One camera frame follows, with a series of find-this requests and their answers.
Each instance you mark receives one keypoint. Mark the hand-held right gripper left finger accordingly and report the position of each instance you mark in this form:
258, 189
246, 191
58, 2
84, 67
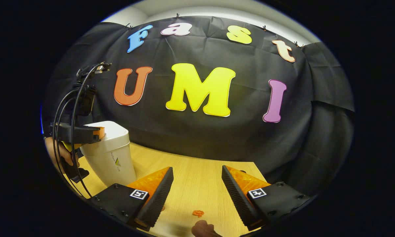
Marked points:
159, 197

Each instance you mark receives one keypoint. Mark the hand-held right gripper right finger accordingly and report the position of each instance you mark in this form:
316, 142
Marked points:
236, 197

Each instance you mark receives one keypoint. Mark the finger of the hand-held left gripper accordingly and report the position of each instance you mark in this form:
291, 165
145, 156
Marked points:
84, 134

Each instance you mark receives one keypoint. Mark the white desktop garbage bin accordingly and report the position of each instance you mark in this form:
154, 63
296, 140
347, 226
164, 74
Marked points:
108, 158

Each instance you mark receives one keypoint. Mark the orange paper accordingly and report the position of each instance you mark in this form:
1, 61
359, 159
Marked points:
198, 213

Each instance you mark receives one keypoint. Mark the wooden desktop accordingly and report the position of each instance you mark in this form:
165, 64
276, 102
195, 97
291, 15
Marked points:
197, 184

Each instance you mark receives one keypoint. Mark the black backdrop cloth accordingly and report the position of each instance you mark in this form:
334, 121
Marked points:
217, 138

